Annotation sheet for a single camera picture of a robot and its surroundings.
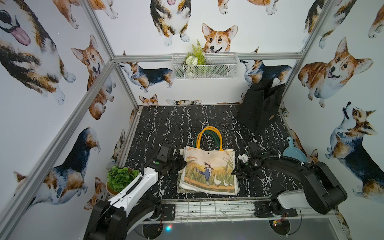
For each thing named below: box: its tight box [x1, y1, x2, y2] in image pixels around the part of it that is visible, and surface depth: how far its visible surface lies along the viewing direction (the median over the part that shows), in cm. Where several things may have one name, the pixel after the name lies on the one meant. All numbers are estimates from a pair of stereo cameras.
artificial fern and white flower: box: [182, 39, 207, 77], surface depth 85 cm
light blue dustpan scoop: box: [282, 136, 308, 162], surface depth 97 cm
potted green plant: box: [106, 166, 140, 195], surface depth 72 cm
